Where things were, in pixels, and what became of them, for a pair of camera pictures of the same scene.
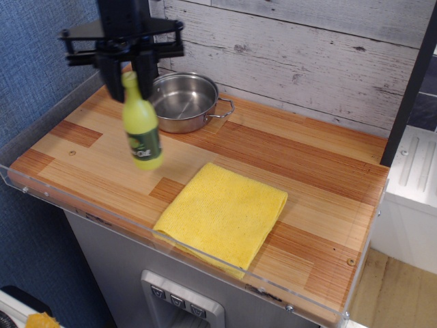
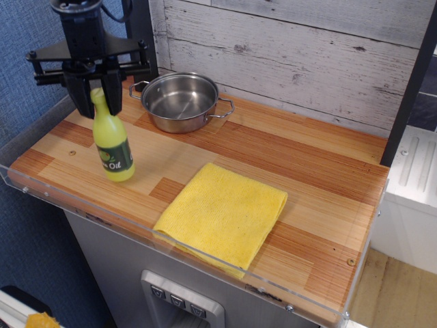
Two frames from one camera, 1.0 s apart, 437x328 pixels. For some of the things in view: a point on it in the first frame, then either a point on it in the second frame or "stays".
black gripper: (125, 31) to (86, 48)
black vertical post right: (412, 86) stays
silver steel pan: (184, 101) stays
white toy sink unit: (405, 226) stays
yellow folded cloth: (221, 218) stays
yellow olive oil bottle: (141, 121) to (112, 141)
